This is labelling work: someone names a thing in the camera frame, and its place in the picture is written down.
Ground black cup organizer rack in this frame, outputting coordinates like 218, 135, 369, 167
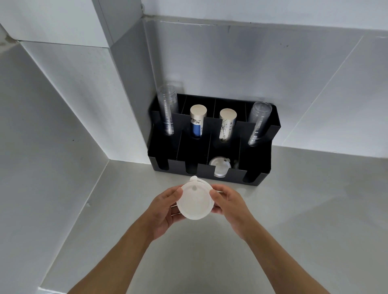
147, 93, 282, 187

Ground black print paper cup stack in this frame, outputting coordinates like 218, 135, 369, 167
219, 108, 238, 143

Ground person's right hand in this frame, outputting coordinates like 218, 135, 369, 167
209, 184, 258, 242

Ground stack of clear plastic cups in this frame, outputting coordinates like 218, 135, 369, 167
247, 101, 273, 147
156, 84, 179, 136

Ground person's left hand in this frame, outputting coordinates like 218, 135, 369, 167
145, 185, 190, 242

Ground white lids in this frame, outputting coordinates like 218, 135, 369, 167
209, 156, 232, 178

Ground blue print paper cup stack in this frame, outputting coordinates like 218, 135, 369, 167
190, 104, 208, 139

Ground person's left forearm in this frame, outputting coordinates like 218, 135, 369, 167
67, 225, 154, 294

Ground person's right forearm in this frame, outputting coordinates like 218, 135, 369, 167
242, 224, 329, 294

